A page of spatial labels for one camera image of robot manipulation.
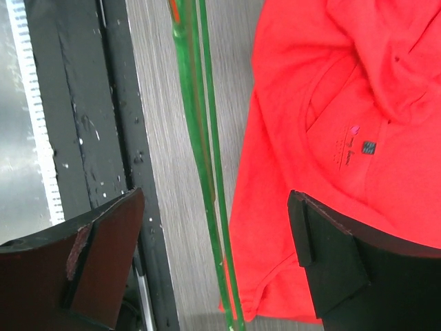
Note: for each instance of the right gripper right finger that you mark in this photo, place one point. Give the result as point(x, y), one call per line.
point(361, 278)

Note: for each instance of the red tank top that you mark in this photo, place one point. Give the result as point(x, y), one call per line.
point(345, 108)

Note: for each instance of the white slotted cable duct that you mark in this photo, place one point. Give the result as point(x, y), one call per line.
point(28, 70)

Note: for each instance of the green clothes hanger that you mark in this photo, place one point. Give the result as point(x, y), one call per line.
point(193, 53)

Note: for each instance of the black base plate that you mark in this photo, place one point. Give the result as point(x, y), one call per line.
point(96, 126)

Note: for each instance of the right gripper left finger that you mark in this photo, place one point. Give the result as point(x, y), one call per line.
point(72, 276)

